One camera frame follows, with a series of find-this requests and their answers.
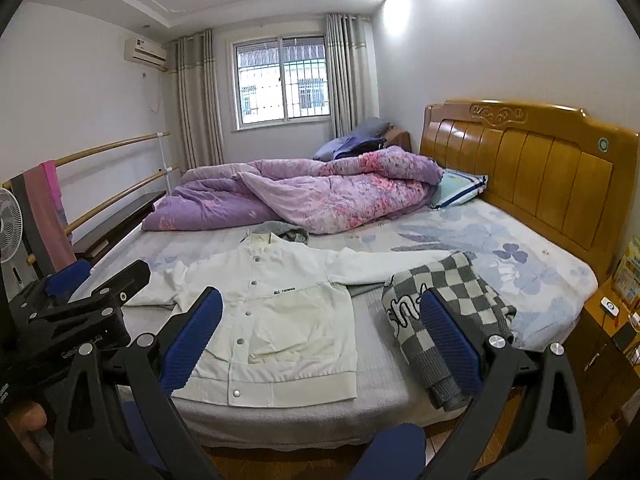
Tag grey-blue pillow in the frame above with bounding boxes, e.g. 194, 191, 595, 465
345, 117, 393, 150

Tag pink towel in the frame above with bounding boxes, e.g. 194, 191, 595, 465
25, 160, 77, 263

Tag grey checkered knit sweater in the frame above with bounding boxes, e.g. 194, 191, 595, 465
381, 251, 517, 411

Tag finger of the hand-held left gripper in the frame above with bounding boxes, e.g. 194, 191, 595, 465
30, 259, 152, 326
10, 259, 93, 312

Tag white air conditioner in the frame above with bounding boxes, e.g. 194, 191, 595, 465
123, 37, 168, 67

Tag yellow green box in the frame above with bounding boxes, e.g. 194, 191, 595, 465
612, 237, 640, 311

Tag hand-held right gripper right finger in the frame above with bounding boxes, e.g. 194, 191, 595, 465
419, 287, 588, 480

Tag grey striped curtain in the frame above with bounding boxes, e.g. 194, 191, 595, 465
172, 29, 226, 176
325, 12, 376, 143

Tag white snap-button jacket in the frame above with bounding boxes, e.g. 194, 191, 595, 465
122, 232, 463, 407

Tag grey garment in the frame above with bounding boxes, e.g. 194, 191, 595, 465
260, 220, 311, 246

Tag light blue pillow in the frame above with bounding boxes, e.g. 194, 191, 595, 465
429, 169, 488, 209

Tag bed with floral sheet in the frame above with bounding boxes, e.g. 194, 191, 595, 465
75, 160, 599, 448

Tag black phone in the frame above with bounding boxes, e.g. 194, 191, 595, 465
612, 322, 639, 351

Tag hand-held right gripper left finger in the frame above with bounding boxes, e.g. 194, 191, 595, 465
52, 287, 224, 480

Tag small wooden bedside cabinet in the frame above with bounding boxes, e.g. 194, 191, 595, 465
385, 127, 412, 153

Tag pink and grey towels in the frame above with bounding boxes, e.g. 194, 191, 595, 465
9, 170, 66, 277

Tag dark wooden bench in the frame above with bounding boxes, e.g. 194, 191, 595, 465
72, 191, 167, 266

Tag white electric fan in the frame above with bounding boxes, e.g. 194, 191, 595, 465
0, 189, 26, 291

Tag wooden headboard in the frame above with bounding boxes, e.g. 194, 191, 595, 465
419, 99, 640, 281

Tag white rail post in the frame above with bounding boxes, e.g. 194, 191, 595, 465
156, 131, 174, 196

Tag grey blanket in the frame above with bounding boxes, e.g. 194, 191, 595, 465
120, 280, 481, 448

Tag person's left hand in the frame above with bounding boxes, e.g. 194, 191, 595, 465
6, 401, 49, 461

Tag window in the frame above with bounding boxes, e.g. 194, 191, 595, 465
227, 34, 333, 131

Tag purple floral quilt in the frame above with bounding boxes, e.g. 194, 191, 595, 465
141, 146, 445, 236

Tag wooden nightstand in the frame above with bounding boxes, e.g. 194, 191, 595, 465
565, 280, 640, 456

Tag wooden rail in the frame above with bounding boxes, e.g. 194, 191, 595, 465
25, 164, 179, 266
2, 131, 171, 188

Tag dark blue grey pillows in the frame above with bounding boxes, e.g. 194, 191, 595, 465
314, 137, 387, 162

